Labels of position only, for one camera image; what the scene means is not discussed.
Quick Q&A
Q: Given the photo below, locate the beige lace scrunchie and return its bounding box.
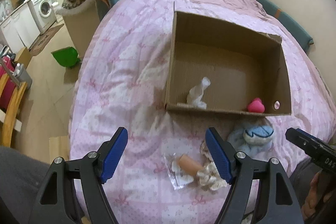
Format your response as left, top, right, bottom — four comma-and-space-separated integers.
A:
200, 140, 213, 162

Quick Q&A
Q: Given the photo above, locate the white ruffled scrunchie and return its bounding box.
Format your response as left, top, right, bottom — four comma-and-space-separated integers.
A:
197, 161, 228, 192

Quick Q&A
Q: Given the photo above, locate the blue plush toy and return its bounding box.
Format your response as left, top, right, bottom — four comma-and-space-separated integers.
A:
227, 121, 275, 157

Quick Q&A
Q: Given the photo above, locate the clear plastic wrapper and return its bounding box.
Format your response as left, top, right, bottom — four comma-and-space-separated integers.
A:
163, 153, 194, 190

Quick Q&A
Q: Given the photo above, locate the pink rubber duck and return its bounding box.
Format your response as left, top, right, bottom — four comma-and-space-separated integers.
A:
247, 98, 265, 113

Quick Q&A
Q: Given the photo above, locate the person's right hand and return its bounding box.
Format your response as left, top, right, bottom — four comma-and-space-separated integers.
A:
301, 171, 321, 221

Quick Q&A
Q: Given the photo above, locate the pink patterned bed quilt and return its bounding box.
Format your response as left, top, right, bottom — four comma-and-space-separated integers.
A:
70, 0, 335, 223

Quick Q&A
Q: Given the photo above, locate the white cloth behind box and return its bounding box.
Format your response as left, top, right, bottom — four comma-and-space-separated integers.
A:
186, 77, 211, 109

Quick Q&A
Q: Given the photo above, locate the brown cardboard box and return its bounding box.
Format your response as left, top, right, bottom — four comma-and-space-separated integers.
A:
165, 11, 291, 116

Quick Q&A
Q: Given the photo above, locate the green dustpan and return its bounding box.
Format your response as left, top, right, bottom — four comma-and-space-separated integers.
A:
51, 47, 80, 68

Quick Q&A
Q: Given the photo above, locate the wooden chair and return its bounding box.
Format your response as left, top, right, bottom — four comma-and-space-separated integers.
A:
1, 82, 27, 147

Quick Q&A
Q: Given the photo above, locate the grey trash bin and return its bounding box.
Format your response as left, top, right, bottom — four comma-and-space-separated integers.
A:
14, 63, 33, 89

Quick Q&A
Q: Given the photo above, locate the teal headboard cushion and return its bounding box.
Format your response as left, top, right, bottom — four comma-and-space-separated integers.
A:
256, 0, 314, 53

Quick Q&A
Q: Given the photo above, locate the white kitchen cabinet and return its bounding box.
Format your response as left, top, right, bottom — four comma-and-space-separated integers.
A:
1, 4, 41, 53

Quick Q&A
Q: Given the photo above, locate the white washing machine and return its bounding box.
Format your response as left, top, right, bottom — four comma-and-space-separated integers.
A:
28, 0, 56, 34

